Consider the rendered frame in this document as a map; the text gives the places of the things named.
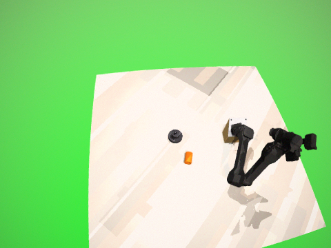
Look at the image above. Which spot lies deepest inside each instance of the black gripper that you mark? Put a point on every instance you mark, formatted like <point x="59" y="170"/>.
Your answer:
<point x="309" y="142"/>

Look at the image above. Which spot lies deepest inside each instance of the orange knob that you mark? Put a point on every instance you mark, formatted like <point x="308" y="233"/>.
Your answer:
<point x="188" y="158"/>

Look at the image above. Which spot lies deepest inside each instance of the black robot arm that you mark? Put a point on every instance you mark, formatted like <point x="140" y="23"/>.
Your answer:
<point x="285" y="143"/>

